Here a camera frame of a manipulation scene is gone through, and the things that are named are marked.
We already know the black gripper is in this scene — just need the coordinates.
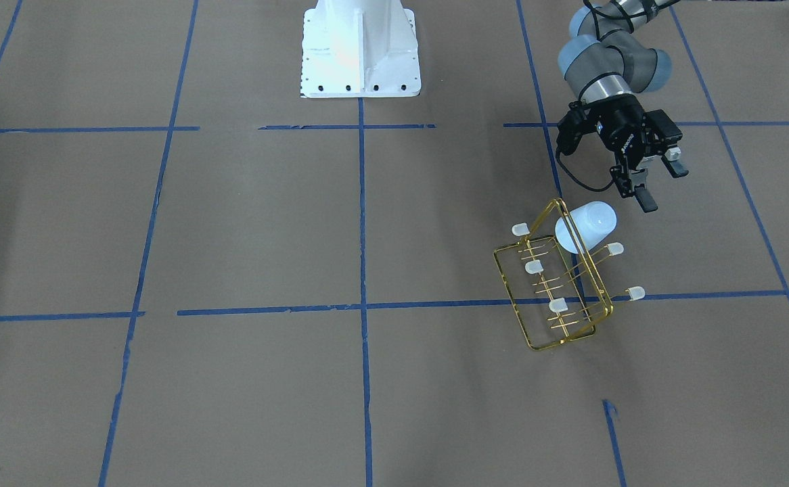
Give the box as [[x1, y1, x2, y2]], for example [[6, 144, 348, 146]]
[[587, 93, 689, 213]]

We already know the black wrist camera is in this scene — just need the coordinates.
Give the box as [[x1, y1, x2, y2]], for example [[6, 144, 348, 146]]
[[556, 108, 595, 156]]

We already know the light blue plastic cup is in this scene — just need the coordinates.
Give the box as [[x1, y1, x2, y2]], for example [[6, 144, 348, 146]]
[[554, 201, 617, 254]]

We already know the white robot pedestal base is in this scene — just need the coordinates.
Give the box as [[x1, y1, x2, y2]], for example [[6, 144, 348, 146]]
[[300, 1, 422, 99]]

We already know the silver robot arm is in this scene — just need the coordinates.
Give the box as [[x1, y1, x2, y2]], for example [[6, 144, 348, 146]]
[[555, 1, 688, 213]]

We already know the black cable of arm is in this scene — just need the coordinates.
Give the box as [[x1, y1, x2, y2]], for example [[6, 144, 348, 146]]
[[557, 154, 615, 193]]

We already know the gold wire cup holder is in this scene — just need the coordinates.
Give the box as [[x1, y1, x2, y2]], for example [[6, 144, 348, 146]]
[[493, 198, 646, 351]]

